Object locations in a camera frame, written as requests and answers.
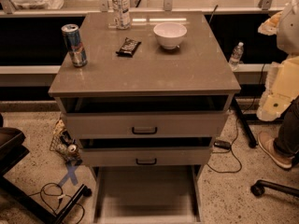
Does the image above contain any black cable coil left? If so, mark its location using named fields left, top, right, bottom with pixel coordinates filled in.
left=28, top=182, right=86, bottom=224

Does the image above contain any tan shoe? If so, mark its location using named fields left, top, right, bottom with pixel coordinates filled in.
left=258, top=132, right=292, bottom=170

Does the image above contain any blue tape cross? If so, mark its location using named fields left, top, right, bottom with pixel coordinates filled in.
left=58, top=160, right=81, bottom=187

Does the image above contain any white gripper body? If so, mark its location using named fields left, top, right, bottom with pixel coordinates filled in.
left=256, top=56, right=299, bottom=121

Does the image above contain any black stand on left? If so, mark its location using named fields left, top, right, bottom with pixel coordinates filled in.
left=3, top=112, right=94, bottom=214

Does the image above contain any drawer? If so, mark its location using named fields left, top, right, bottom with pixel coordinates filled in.
left=91, top=165, right=202, bottom=224
left=79, top=137, right=212, bottom=167
left=63, top=95, right=230, bottom=139

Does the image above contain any black chair base leg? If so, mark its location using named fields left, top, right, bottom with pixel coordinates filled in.
left=250, top=179, right=299, bottom=197

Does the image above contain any bottom drawer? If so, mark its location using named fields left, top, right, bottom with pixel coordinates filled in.
left=91, top=165, right=202, bottom=224

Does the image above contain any grey drawer cabinet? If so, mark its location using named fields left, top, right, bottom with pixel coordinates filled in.
left=48, top=10, right=242, bottom=224

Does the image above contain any wire basket with cans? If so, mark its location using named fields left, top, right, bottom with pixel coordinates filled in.
left=50, top=119, right=80, bottom=161

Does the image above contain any dark trouser leg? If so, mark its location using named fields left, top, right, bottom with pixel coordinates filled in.
left=275, top=97, right=299, bottom=158

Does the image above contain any black power adapter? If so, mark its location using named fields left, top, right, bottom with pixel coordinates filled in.
left=214, top=140, right=231, bottom=150

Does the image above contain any top drawer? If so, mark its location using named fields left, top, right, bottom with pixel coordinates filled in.
left=63, top=95, right=230, bottom=139

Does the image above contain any redbull can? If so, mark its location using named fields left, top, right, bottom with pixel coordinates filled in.
left=61, top=24, right=88, bottom=67

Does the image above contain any black table leg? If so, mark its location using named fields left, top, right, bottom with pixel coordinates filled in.
left=232, top=98, right=257, bottom=148

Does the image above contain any white bowl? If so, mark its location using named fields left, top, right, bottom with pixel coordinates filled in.
left=153, top=22, right=187, bottom=49

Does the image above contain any dark snack bar wrapper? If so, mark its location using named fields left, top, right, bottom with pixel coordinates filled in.
left=116, top=37, right=141, bottom=57

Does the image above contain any middle drawer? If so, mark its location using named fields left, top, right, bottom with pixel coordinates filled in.
left=79, top=137, right=212, bottom=167

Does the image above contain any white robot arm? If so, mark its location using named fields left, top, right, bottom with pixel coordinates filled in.
left=256, top=0, right=299, bottom=121

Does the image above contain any small water bottle on ledge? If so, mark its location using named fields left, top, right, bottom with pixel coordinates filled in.
left=229, top=42, right=244, bottom=71

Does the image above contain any clear plastic bottle on cabinet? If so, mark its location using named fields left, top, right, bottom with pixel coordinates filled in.
left=112, top=0, right=131, bottom=30

